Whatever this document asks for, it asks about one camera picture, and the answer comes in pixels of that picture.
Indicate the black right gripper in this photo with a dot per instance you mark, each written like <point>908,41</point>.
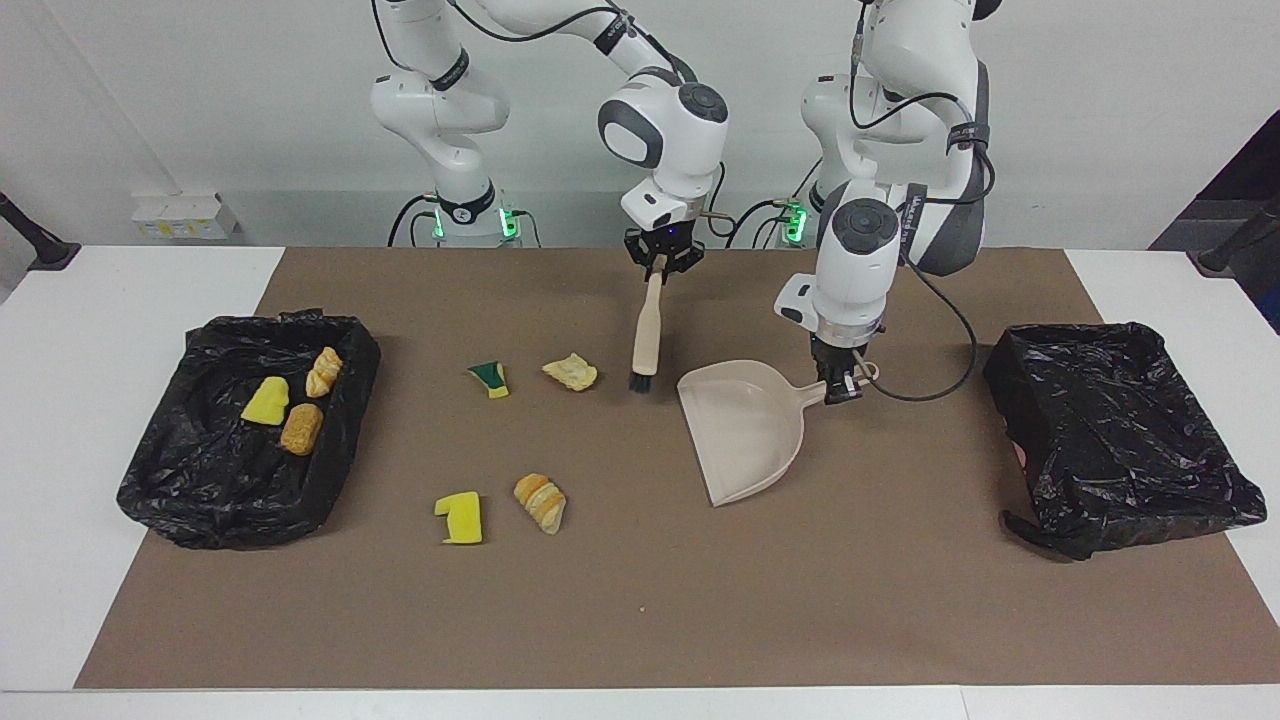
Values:
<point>665,243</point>

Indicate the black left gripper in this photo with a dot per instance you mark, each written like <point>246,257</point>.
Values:
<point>836,355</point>

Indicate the beige plastic dustpan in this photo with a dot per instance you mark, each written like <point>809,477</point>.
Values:
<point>745,430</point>

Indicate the pale bread piece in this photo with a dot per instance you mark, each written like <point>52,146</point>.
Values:
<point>572,372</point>

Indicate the green yellow sponge wedge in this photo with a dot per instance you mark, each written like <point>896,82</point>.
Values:
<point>490,380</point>

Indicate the striped croissant bread piece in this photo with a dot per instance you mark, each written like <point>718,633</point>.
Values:
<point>541,503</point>

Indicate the notched yellow sponge piece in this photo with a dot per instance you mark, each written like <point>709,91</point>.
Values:
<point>462,520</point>

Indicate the small striped bread roll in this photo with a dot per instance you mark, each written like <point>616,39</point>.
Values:
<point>324,372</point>

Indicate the brown bread bun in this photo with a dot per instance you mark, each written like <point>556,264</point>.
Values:
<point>302,430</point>

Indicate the wavy yellow green sponge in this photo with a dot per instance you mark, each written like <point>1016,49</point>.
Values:
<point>266,403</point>

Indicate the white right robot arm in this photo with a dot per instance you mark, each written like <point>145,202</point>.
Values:
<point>670,130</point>

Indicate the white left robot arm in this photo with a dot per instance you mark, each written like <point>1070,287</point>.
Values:
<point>850,270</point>

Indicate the black bag lined bin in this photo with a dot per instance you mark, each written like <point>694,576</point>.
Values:
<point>1110,430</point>
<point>190,480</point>

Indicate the brown table mat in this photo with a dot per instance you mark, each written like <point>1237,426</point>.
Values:
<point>640,620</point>

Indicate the dark furniture panel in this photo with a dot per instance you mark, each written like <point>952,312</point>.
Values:
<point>1255,175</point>

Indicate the white wall socket boxes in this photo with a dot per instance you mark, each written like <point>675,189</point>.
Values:
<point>185,216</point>

